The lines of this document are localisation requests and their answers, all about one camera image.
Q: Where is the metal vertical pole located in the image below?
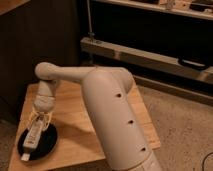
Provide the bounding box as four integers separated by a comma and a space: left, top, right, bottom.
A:
86, 0, 94, 42

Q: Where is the black handle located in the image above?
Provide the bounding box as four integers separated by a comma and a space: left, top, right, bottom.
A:
178, 58, 210, 71

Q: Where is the wooden beam rail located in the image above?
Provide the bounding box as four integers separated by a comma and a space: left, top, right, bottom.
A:
80, 37, 213, 84

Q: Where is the black ceramic bowl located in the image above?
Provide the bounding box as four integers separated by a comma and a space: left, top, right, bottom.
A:
17, 124, 58, 161

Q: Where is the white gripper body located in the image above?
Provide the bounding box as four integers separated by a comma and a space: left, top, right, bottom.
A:
33, 80, 59, 113

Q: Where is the white plastic bottle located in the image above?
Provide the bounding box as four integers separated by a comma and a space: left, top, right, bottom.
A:
21, 117, 44, 161

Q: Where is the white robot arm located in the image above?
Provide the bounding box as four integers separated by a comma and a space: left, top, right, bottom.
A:
34, 62, 162, 171

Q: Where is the wooden shelf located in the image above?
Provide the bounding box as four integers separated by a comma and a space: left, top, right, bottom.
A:
94, 0, 213, 21

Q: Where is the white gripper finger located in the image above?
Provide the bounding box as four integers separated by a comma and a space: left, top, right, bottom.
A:
28, 110, 39, 127
43, 112, 52, 130

